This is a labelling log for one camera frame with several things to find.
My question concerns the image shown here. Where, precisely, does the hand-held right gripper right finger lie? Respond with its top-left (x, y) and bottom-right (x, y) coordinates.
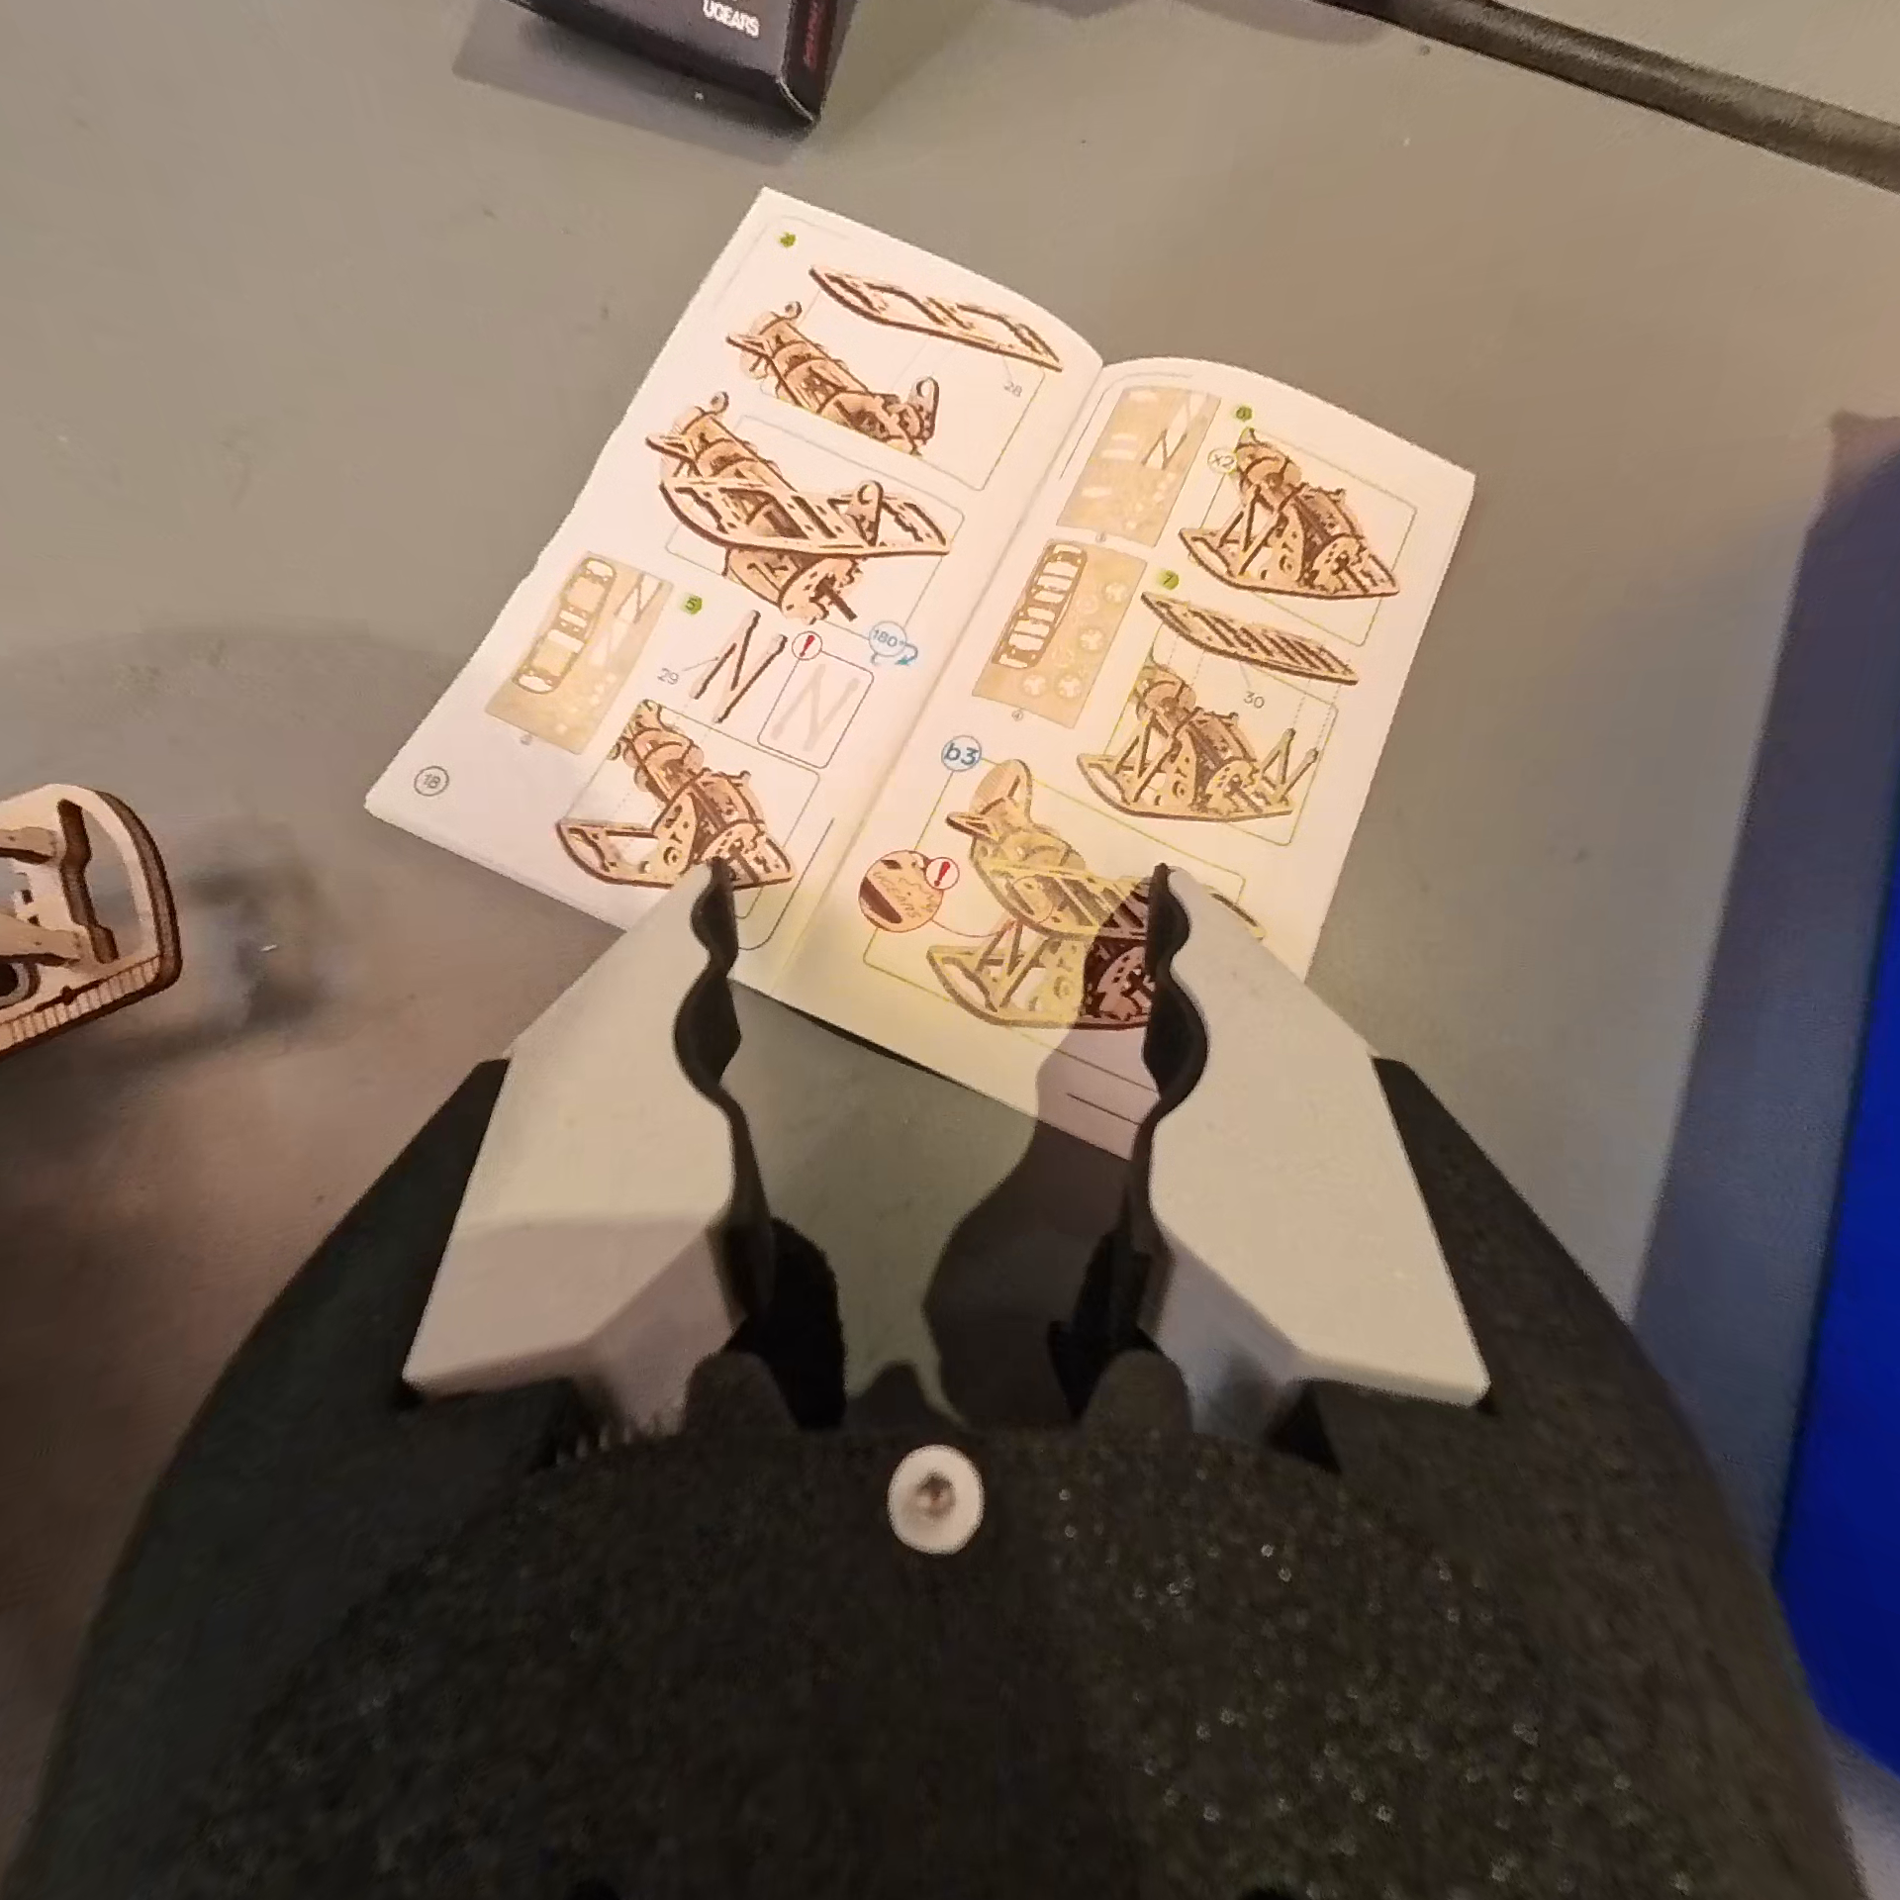
top-left (1041, 866), bottom-right (1492, 1438)

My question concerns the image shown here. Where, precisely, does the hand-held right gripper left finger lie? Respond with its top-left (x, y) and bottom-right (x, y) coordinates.
top-left (400, 858), bottom-right (850, 1434)

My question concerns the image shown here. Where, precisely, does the wooden model airplane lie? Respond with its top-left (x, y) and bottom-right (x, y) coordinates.
top-left (0, 785), bottom-right (183, 1065)

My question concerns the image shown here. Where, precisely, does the model instruction booklet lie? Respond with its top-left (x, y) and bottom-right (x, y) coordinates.
top-left (363, 187), bottom-right (1480, 1162)

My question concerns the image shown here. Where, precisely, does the grey desk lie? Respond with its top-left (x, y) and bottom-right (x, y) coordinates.
top-left (0, 0), bottom-right (1900, 1502)

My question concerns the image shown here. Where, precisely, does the blue plastic bin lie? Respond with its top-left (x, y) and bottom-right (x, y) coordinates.
top-left (1771, 437), bottom-right (1900, 1775)

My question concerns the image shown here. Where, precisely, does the black cardboard box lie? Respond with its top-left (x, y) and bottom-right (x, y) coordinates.
top-left (497, 0), bottom-right (860, 131)

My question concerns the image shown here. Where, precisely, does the black cable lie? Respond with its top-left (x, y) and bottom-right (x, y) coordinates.
top-left (1305, 0), bottom-right (1900, 191)

